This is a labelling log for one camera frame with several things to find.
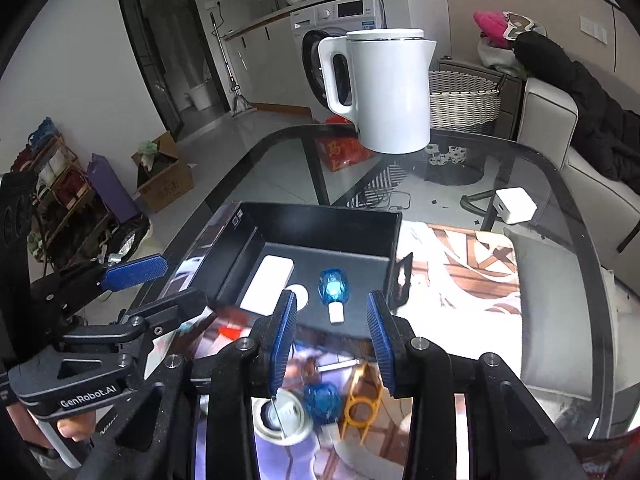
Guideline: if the white wall switch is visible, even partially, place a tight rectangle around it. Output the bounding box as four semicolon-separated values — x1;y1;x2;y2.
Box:
580;15;608;43

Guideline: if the black cable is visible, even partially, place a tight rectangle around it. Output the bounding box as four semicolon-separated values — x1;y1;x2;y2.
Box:
360;187;412;212

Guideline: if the blue bottle with white cap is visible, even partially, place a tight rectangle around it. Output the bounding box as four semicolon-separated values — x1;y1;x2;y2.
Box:
318;269;348;324

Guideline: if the white electric kettle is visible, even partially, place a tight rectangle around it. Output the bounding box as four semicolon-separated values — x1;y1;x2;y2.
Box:
318;28;437;155

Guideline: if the purple rolled mat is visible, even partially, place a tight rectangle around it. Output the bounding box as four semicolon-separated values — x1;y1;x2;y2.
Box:
86;154;141;223

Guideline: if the white charger adapter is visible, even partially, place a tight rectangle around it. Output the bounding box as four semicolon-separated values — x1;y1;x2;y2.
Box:
495;187;537;224

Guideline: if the wooden shoe rack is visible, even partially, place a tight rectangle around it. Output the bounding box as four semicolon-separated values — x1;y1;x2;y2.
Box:
10;117;121;271

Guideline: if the pink cloth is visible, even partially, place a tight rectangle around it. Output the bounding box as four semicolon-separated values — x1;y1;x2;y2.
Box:
474;11;516;48

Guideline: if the person's left hand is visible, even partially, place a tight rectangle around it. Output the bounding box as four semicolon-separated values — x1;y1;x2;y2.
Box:
56;416;97;443

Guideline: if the dark patterned cushion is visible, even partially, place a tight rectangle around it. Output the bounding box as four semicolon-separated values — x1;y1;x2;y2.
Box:
415;144;493;186

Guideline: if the red snack bag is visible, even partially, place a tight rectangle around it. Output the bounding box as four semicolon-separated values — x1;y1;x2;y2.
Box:
570;430;640;480

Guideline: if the white wicker basket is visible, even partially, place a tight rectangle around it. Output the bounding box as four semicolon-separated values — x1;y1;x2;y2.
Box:
429;71;502;136

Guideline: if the white rectangular case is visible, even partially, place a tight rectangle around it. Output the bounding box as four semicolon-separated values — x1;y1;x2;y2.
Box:
240;255;295;313

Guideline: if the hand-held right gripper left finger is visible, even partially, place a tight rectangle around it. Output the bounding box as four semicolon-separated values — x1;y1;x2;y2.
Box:
112;290;299;480

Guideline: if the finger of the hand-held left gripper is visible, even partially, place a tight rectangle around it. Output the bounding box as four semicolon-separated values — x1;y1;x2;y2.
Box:
61;287;211;357
30;254;169;321

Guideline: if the printed desk mat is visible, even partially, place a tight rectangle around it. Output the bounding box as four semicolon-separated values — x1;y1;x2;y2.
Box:
145;220;523;480

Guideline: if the black door frame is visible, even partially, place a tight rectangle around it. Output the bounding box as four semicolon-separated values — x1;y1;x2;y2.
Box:
115;0;193;143

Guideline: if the yellow plastic clip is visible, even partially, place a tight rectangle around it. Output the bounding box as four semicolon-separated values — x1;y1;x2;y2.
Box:
341;360;385;443

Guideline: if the black box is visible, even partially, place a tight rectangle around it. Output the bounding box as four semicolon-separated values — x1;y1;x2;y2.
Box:
187;201;415;339

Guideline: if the white bucket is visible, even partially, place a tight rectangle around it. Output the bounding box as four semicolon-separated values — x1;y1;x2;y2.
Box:
189;81;215;111

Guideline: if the patterned plush cushion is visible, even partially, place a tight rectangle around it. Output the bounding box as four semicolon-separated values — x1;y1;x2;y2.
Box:
502;10;548;41

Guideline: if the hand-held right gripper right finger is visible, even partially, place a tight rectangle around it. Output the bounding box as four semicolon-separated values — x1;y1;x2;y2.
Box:
365;290;590;480

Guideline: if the white washing machine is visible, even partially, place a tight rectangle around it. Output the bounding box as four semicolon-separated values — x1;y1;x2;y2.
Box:
290;0;387;126

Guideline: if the flat mop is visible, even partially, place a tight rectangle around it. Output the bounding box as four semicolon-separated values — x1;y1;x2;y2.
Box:
210;12;258;118

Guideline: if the light grey sofa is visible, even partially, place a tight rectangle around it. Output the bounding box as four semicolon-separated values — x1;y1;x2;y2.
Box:
517;77;640;261

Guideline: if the white kitchen counter cabinet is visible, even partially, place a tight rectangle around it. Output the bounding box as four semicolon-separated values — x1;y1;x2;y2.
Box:
222;0;321;111

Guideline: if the cardboard box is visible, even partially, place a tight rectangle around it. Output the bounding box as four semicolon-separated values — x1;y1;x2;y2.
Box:
131;131;196;213

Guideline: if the black puffer jacket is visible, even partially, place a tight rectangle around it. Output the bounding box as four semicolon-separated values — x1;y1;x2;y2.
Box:
514;32;640;181

